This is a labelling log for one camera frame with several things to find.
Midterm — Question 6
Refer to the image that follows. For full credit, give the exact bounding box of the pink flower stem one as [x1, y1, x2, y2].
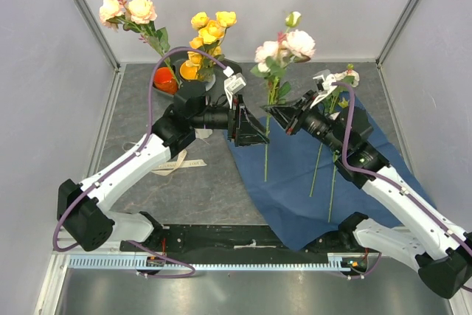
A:
[98, 0, 181, 86]

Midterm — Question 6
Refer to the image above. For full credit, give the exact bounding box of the white pink flower stem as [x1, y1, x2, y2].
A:
[308, 63, 361, 198]

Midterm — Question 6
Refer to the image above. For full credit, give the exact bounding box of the cream printed ribbon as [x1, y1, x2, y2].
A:
[122, 140, 206, 177]

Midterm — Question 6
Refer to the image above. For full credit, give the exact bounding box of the orange cup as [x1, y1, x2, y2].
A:
[153, 66, 178, 95]

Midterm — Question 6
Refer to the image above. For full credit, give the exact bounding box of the pale pink flower stem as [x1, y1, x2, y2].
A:
[327, 97, 349, 223]

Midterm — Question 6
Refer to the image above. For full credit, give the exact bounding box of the yellow flower bunch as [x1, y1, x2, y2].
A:
[185, 11, 237, 82]

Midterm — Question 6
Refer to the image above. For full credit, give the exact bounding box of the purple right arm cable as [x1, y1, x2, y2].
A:
[330, 80, 472, 253]

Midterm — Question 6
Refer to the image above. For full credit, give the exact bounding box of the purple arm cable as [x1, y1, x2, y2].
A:
[330, 80, 472, 253]
[52, 46, 237, 280]

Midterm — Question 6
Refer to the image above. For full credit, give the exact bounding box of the orange bowl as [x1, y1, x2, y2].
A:
[179, 60, 199, 80]

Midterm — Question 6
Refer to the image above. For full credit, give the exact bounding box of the left aluminium frame post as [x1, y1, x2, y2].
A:
[73, 0, 121, 72]

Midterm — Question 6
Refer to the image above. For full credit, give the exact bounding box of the right aluminium frame post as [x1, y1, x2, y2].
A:
[375, 0, 421, 69]

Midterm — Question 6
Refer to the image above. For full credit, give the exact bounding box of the pink flower stem two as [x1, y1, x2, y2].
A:
[249, 10, 317, 183]

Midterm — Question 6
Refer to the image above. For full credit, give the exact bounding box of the white ribbed vase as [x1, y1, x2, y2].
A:
[195, 128, 213, 140]

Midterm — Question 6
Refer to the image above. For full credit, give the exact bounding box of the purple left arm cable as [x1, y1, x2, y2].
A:
[52, 46, 237, 280]

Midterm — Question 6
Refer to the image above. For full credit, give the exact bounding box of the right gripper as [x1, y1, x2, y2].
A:
[265, 89, 347, 154]

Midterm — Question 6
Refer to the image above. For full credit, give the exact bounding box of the aluminium frame post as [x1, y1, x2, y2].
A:
[375, 0, 421, 69]
[73, 0, 121, 72]

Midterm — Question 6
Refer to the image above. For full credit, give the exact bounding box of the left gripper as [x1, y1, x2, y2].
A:
[191, 92, 270, 147]

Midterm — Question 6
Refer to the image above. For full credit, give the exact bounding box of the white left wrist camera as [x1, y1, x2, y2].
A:
[223, 66, 246, 108]

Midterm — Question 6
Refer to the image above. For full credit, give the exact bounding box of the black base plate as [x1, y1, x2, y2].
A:
[142, 224, 351, 265]

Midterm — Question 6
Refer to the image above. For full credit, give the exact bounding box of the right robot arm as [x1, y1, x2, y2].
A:
[263, 91, 471, 299]

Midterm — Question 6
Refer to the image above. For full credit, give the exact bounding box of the dark grey tray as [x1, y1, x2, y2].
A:
[153, 57, 244, 100]

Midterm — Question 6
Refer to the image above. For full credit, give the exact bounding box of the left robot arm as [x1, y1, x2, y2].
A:
[57, 74, 269, 252]

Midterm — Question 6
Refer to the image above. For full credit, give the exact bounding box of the white slotted cable duct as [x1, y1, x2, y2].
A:
[68, 255, 351, 272]

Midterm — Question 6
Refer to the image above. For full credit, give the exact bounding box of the blue wrapping paper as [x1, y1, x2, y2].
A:
[226, 95, 438, 252]

